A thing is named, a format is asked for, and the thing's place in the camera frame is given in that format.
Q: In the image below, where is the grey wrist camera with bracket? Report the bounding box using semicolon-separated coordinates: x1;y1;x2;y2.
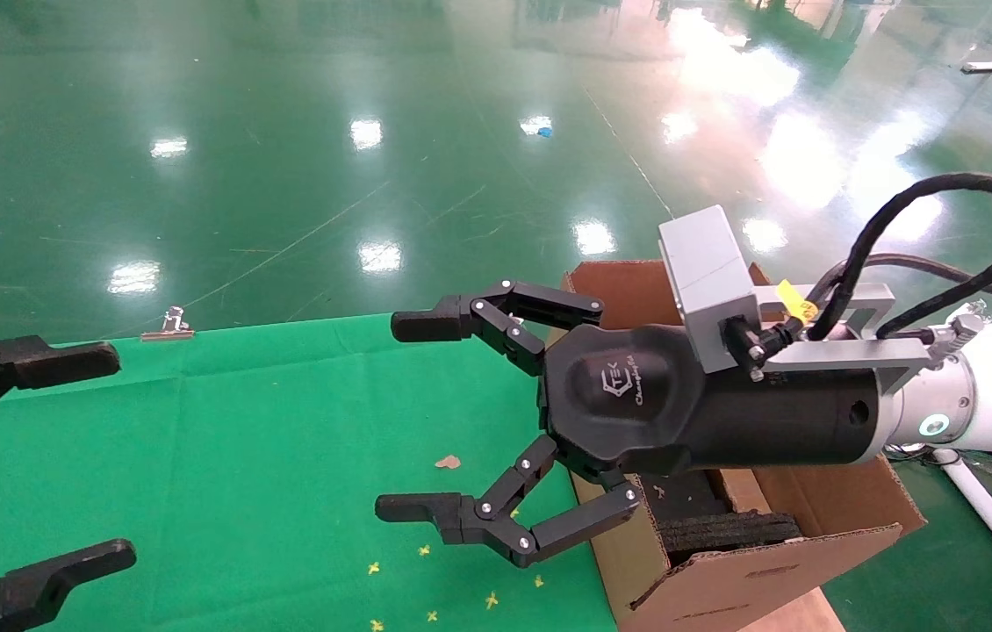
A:
658;205;936;387

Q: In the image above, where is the black foam bottom pad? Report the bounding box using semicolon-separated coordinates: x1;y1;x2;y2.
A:
636;472;730;525

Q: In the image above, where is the yellow cable tag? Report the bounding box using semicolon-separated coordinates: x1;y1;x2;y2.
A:
777;281;820;324

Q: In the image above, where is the thin black cable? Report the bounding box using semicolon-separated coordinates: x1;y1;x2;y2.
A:
812;254;992;308

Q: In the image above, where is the silver binder clip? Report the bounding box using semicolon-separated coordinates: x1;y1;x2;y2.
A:
140;306;196;341

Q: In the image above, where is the black foam block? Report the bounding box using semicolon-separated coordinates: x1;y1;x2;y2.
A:
658;511;804;564

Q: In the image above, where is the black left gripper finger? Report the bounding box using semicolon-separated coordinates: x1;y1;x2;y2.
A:
0;540;138;632
0;332;121;449

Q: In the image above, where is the silver cable connector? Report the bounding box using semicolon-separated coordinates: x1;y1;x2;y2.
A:
926;316;987;356

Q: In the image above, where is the thin black wire bundle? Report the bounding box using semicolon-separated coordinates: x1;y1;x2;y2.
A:
887;445;960;467

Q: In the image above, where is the large open cardboard carton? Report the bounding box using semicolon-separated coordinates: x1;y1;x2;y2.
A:
559;260;927;632

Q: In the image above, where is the green table cloth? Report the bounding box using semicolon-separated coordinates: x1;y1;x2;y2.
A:
0;312;620;632

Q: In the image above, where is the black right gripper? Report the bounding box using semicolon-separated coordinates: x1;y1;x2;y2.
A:
375;281;888;571

